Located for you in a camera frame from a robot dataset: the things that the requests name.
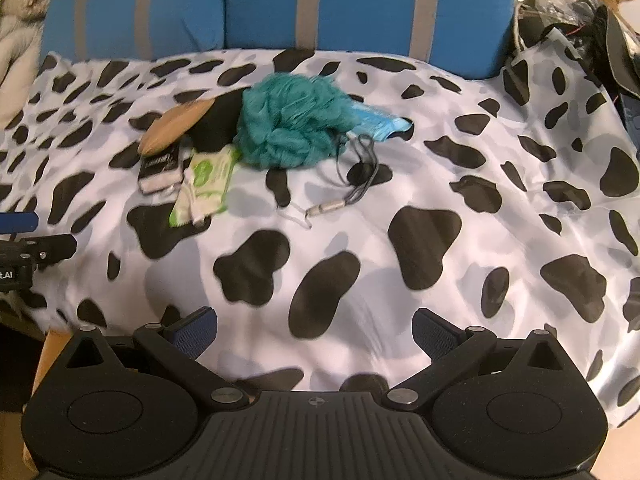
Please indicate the black bag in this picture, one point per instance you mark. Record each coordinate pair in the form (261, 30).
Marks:
(617, 50)

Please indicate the cardboard box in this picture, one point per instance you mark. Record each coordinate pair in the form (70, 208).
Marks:
(52, 350)

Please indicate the beige quilted blanket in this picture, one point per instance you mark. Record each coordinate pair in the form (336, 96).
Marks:
(20, 35)

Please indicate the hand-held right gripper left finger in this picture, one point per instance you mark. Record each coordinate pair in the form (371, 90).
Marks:
(192, 332)

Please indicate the black sponge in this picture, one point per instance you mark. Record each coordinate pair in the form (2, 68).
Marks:
(215, 120)

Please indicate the green wet wipes packet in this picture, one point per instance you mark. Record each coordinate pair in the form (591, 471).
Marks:
(207, 180)

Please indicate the small black white box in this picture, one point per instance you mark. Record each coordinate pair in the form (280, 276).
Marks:
(159, 172)

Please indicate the blue grey striped pillow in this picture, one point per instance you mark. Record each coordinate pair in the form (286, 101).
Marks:
(110, 5)
(360, 5)

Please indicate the oval wooden brush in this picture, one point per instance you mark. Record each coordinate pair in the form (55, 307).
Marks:
(170, 122)

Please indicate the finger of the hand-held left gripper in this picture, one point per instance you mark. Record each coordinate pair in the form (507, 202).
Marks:
(20, 221)
(57, 248)

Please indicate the cow print blanket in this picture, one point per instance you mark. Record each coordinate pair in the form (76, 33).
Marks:
(400, 200)

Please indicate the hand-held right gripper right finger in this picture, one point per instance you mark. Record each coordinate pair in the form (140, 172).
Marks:
(435, 332)

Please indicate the teal mesh bath loofah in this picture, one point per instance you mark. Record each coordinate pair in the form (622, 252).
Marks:
(287, 122)

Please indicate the light blue snack packet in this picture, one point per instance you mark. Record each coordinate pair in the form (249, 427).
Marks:
(377, 122)

